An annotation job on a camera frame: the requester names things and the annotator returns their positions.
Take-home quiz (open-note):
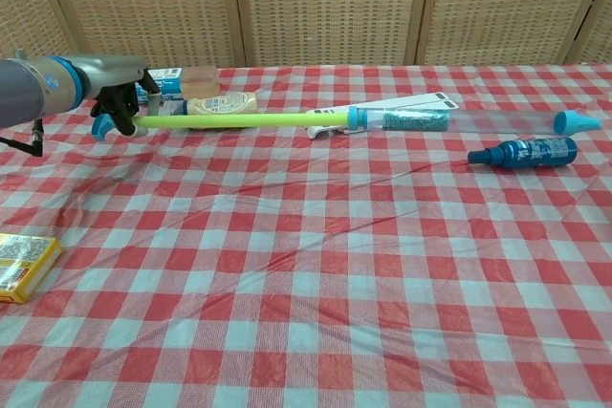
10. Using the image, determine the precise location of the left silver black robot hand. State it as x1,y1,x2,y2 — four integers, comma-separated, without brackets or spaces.
81,56,162,138

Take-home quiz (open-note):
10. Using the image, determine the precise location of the large syringe with green plunger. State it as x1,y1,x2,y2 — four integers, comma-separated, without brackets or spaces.
91,104,602,143

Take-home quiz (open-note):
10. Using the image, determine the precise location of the tea bottle with white cap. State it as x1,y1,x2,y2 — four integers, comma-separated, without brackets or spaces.
136,67,219,104

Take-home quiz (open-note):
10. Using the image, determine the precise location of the beige squeeze sauce bottle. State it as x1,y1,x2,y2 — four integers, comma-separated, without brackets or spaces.
184,92,259,131

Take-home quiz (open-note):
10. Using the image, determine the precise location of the yellow cardboard box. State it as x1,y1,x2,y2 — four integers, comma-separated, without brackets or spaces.
0,232,63,305

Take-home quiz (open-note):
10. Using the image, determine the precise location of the bamboo folding screen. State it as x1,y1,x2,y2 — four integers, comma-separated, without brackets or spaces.
0,0,612,70

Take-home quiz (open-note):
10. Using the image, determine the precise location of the red white checkered tablecloth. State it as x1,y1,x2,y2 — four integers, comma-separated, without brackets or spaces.
0,62,612,408

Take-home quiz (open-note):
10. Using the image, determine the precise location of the blue spray bottle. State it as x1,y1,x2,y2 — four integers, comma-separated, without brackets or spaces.
467,136,579,171

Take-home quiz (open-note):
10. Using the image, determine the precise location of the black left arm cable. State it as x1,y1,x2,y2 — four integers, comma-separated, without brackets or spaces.
0,118,45,157

